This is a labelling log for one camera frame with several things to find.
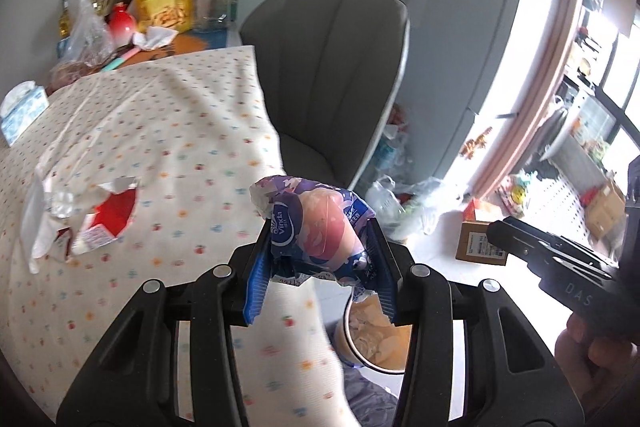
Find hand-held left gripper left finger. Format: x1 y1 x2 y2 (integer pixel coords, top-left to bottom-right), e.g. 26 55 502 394
55 229 275 427

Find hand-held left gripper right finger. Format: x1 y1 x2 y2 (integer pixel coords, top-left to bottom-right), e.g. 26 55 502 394
369 222 587 427

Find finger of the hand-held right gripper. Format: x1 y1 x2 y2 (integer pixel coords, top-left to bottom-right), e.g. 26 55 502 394
487 216 640 344
620 151 640 268

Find orange waste bin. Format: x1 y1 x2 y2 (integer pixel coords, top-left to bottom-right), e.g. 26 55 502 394
332 291 415 377

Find blue tissue packet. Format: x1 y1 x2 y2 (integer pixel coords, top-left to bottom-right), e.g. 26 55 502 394
249 175 377 289

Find person's right hand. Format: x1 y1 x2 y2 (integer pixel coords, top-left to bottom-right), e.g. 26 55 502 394
554 312 640 414

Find open cardboard box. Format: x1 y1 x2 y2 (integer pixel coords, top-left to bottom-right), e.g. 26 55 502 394
584 179 628 242

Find white pegboard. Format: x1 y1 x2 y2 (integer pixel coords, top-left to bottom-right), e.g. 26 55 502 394
492 167 626 260

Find plastic bags on floor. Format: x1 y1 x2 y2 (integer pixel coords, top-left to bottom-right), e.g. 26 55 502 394
364 174 447 242

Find flat cardboard parcel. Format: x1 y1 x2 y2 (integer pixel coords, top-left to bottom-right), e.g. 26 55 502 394
455 220 512 266

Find orange box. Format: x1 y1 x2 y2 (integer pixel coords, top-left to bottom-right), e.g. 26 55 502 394
461 198 497 224

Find purple patterned cloth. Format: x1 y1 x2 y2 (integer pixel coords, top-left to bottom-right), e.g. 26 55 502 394
344 369 402 427

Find torn red package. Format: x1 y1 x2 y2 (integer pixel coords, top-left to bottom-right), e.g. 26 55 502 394
57 176 142 264

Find white refrigerator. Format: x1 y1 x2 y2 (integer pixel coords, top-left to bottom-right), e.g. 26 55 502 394
395 0 567 190

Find grey chair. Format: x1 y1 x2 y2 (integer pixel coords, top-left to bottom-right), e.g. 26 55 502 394
239 0 412 188

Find crumpled white plastic film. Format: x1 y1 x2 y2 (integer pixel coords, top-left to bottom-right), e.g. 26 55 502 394
21 164 108 275

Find orange table mat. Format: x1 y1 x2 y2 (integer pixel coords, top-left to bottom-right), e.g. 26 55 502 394
147 29 232 56

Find teal and pink pen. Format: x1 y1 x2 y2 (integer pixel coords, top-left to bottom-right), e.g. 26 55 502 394
99 48 142 74

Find crumpled white tissue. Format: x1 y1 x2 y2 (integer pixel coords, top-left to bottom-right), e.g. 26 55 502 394
131 27 179 54

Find blue tissue box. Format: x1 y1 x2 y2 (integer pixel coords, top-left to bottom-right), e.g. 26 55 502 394
0 81 50 144

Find red and white vase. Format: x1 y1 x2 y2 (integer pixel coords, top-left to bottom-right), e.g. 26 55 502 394
108 4 137 46

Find clear plastic bag with food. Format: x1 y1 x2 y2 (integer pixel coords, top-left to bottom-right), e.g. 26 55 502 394
47 0 117 92

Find yellow oil bottle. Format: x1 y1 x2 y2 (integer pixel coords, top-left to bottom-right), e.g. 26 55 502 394
58 0 74 40

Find pink arched door frame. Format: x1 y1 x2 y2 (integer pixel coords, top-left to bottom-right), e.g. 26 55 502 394
472 0 608 202

